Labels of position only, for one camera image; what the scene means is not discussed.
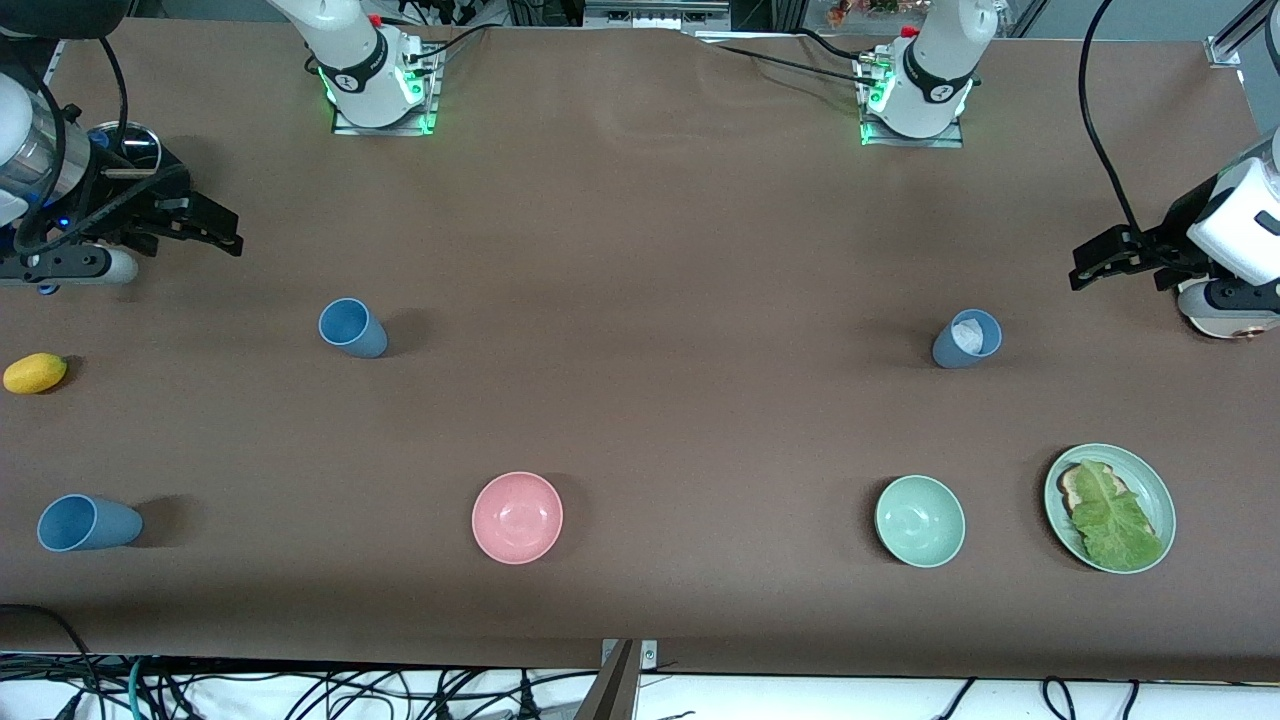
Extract blue plastic cup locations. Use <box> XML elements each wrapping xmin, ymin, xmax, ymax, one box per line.
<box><xmin>318</xmin><ymin>298</ymin><xmax>389</xmax><ymax>359</ymax></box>
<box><xmin>932</xmin><ymin>308</ymin><xmax>1003</xmax><ymax>370</ymax></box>
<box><xmin>37</xmin><ymin>494</ymin><xmax>144</xmax><ymax>553</ymax></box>

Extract glass lid blue knob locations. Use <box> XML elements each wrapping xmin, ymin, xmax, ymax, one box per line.
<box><xmin>98</xmin><ymin>126</ymin><xmax>159</xmax><ymax>169</ymax></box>

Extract yellow lemon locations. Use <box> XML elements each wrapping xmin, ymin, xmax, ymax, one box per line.
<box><xmin>3</xmin><ymin>352</ymin><xmax>69</xmax><ymax>395</ymax></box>

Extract toast slice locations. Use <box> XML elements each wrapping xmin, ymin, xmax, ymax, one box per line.
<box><xmin>1058</xmin><ymin>462</ymin><xmax>1161</xmax><ymax>541</ymax></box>

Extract pale green plate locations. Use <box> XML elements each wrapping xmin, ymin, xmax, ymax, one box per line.
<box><xmin>1044</xmin><ymin>443</ymin><xmax>1177</xmax><ymax>575</ymax></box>

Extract green lettuce leaf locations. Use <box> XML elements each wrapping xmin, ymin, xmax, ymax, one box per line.
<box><xmin>1070</xmin><ymin>460</ymin><xmax>1166</xmax><ymax>571</ymax></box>

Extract pale green bowl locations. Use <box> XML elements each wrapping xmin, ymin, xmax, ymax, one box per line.
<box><xmin>875</xmin><ymin>474</ymin><xmax>967</xmax><ymax>569</ymax></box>

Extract pink bowl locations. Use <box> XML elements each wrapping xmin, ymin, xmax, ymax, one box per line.
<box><xmin>471</xmin><ymin>471</ymin><xmax>564</xmax><ymax>566</ymax></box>

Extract grey metal control box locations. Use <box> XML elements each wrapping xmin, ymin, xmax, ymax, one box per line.
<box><xmin>583</xmin><ymin>0</ymin><xmax>733</xmax><ymax>31</ymax></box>

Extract dark stand leg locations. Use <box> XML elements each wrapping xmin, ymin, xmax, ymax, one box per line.
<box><xmin>572</xmin><ymin>640</ymin><xmax>641</xmax><ymax>720</ymax></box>

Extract steel saucepan blue handle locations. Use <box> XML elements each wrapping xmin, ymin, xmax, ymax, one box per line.
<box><xmin>92</xmin><ymin>121</ymin><xmax>163</xmax><ymax>173</ymax></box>

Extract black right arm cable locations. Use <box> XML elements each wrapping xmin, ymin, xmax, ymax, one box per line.
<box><xmin>12</xmin><ymin>35</ymin><xmax>191</xmax><ymax>256</ymax></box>

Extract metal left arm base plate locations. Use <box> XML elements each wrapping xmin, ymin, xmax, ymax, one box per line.
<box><xmin>858</xmin><ymin>50</ymin><xmax>965</xmax><ymax>149</ymax></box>

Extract aluminium frame profile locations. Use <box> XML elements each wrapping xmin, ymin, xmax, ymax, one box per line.
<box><xmin>1205</xmin><ymin>0</ymin><xmax>1280</xmax><ymax>69</ymax></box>

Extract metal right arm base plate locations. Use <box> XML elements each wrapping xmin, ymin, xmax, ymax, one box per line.
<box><xmin>331</xmin><ymin>45</ymin><xmax>442</xmax><ymax>137</ymax></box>

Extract black right base cable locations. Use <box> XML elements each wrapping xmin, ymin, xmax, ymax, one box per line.
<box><xmin>405</xmin><ymin>24</ymin><xmax>491</xmax><ymax>67</ymax></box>

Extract black base cable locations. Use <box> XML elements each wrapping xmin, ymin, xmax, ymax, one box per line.
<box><xmin>700</xmin><ymin>30</ymin><xmax>887</xmax><ymax>87</ymax></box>
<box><xmin>405</xmin><ymin>24</ymin><xmax>491</xmax><ymax>67</ymax></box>

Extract black left base cable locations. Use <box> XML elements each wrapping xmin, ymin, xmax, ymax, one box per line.
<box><xmin>700</xmin><ymin>30</ymin><xmax>887</xmax><ymax>87</ymax></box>

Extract black floor cable loop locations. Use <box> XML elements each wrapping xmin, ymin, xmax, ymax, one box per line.
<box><xmin>0</xmin><ymin>603</ymin><xmax>97</xmax><ymax>720</ymax></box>

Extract metal table edge bracket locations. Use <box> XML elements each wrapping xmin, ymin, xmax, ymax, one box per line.
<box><xmin>600</xmin><ymin>640</ymin><xmax>659</xmax><ymax>673</ymax></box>

